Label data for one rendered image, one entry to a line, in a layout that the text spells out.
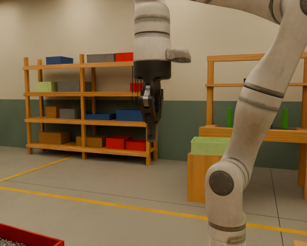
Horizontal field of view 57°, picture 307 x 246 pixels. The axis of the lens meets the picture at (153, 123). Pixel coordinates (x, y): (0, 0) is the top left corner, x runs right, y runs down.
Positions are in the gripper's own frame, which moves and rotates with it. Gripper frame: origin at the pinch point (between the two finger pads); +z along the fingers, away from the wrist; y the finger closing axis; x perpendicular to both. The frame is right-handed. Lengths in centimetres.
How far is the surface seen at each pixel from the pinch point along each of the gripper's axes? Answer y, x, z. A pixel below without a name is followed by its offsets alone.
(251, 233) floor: -228, 53, 130
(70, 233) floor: -193, -124, 130
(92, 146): -501, -235, 101
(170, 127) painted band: -529, -72, 61
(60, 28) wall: -569, -338, -161
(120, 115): -487, -167, 34
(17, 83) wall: -589, -472, -36
